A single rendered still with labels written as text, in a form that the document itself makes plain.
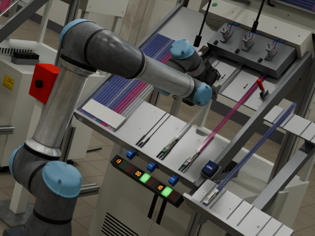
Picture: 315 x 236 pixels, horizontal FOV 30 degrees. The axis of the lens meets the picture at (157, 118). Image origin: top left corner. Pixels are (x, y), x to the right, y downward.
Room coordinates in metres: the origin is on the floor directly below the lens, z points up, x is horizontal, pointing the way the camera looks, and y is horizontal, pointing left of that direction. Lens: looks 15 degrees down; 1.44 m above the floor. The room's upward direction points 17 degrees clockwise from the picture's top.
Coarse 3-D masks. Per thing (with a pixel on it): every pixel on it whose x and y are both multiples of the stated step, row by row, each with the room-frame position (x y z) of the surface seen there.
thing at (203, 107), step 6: (240, 66) 2.33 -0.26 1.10; (234, 72) 2.31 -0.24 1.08; (228, 78) 2.29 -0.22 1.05; (222, 84) 2.27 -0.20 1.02; (210, 102) 2.22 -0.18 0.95; (204, 108) 2.20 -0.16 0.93; (198, 114) 2.18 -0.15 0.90; (192, 120) 2.16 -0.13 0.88; (186, 126) 2.14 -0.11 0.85; (180, 132) 2.13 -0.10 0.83
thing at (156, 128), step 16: (144, 112) 2.26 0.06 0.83; (160, 112) 2.24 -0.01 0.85; (128, 128) 2.21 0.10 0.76; (144, 128) 2.19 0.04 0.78; (160, 128) 2.17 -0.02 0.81; (176, 128) 2.16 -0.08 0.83; (192, 128) 2.14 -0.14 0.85; (144, 144) 2.13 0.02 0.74; (160, 144) 2.11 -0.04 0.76; (176, 144) 2.10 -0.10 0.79; (192, 144) 2.08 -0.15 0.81; (208, 144) 2.07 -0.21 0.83; (224, 144) 2.05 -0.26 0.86; (176, 160) 2.04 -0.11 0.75; (208, 160) 2.01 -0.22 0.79; (192, 176) 1.97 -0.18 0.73
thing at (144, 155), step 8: (80, 112) 2.30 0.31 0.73; (80, 120) 2.35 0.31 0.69; (88, 120) 2.27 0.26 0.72; (96, 128) 2.27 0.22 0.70; (104, 128) 2.21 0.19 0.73; (112, 136) 2.19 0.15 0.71; (120, 136) 2.16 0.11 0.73; (120, 144) 2.19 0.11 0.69; (128, 144) 2.12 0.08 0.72; (144, 152) 2.07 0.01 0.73; (144, 160) 2.12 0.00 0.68; (152, 160) 2.06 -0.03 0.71; (160, 160) 2.03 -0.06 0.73; (160, 168) 2.06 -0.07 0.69; (168, 168) 1.99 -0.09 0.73; (176, 176) 1.99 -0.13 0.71; (184, 176) 1.95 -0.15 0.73; (184, 184) 2.00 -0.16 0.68; (192, 184) 1.94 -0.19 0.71
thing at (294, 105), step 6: (288, 108) 1.99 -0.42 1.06; (282, 114) 1.98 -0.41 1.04; (288, 114) 1.98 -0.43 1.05; (282, 120) 1.96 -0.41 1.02; (276, 126) 1.94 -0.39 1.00; (270, 132) 1.92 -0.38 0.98; (264, 138) 1.91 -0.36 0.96; (258, 144) 1.89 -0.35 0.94; (252, 150) 1.87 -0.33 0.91; (246, 156) 1.86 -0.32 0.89; (240, 162) 1.84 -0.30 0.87; (234, 168) 1.83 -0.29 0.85; (228, 174) 1.81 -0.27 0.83; (234, 174) 1.82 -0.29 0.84; (228, 180) 1.80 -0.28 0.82; (222, 186) 1.78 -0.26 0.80; (204, 204) 1.74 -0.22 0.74
